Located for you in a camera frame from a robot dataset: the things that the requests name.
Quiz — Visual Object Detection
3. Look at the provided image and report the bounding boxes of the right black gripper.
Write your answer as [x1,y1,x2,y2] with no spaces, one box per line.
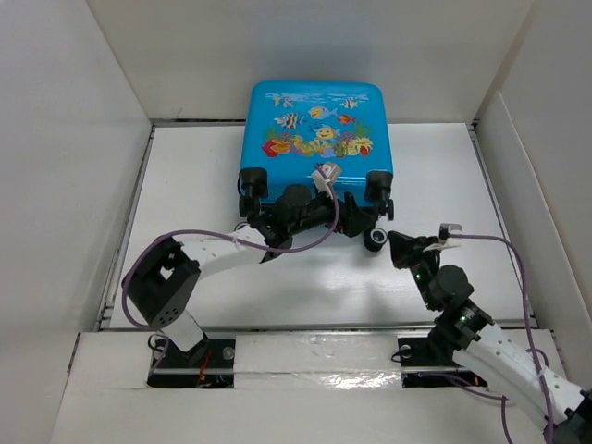
[385,230,441,310]

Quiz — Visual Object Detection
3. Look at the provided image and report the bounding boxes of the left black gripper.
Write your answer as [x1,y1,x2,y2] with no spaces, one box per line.
[289,182,374,239]

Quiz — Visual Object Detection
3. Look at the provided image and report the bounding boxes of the blue kids suitcase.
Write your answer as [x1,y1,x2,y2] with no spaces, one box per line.
[236,80,397,253]

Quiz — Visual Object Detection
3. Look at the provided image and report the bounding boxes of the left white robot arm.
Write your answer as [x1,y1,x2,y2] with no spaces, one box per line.
[122,185,378,367]

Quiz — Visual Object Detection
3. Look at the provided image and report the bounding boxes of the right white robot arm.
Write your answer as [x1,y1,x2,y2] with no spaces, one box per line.
[388,224,591,443]

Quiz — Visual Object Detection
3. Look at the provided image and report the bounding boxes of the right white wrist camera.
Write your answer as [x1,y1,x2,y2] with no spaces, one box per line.
[422,223,463,253]

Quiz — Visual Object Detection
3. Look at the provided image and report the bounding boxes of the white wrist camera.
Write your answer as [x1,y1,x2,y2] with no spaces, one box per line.
[422,223,463,253]
[311,162,342,194]

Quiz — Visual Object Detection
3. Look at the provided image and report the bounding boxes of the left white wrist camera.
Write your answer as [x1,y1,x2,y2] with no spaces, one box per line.
[311,162,342,194]

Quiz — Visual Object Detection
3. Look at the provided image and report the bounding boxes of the metal base rail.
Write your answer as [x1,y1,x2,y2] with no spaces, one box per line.
[92,318,537,389]

